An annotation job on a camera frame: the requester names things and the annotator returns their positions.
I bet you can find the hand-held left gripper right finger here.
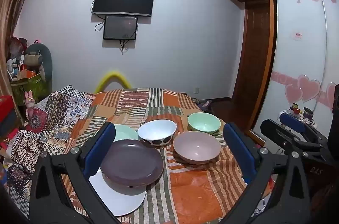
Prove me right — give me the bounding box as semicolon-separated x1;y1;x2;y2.
223;122;310;224

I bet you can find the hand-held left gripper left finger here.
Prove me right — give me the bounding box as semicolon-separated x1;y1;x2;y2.
29;122;118;224

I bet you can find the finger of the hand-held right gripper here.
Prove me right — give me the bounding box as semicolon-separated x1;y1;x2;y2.
280;113;329;142
260;119;329;161

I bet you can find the mint green plate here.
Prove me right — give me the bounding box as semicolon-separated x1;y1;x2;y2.
113;124;139;143

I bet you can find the purple plate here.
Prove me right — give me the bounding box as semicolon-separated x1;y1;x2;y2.
100;139;165;196

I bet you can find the pink bowl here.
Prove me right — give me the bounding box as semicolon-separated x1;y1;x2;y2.
173;131;221;165

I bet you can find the mint green bowl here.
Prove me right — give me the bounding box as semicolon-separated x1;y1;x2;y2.
188;112;221;134

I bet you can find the white plate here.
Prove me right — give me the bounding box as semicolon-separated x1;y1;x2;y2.
89;170;147;216

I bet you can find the white bowl with dark dots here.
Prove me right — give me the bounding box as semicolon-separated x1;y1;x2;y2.
137;119;177;148

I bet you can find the white case with stickers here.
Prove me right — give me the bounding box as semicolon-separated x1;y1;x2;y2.
278;106;317;126

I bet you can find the striped patchwork blanket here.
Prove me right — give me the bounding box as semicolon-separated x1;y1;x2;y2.
61;88;273;224

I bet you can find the patterned quilt with checkered border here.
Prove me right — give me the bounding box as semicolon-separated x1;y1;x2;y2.
5;85;97;216

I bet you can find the purple cloth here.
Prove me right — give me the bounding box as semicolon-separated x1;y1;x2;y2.
196;98;212;110

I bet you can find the white printed plastic bag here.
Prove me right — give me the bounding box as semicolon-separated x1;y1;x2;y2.
250;196;272;218

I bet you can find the brown wooden door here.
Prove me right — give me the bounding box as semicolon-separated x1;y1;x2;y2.
232;0;273;121

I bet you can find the pink bunny doll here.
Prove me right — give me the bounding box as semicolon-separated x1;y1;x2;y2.
24;91;36;118

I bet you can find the green box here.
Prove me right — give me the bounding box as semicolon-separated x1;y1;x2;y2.
11;73;45;105

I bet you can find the dark box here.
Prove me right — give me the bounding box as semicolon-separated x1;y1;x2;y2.
0;110;20;134

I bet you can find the red box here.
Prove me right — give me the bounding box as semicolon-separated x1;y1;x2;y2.
0;95;14;118

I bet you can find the grey plush toy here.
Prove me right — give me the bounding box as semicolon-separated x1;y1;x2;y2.
25;42;53;84

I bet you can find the pile of assorted toys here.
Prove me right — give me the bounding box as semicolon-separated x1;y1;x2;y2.
7;36;40;80

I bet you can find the striped brown curtain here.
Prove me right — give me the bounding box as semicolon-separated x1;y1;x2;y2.
0;0;44;118

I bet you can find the small wall-mounted monitor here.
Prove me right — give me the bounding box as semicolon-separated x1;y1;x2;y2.
103;15;139;40

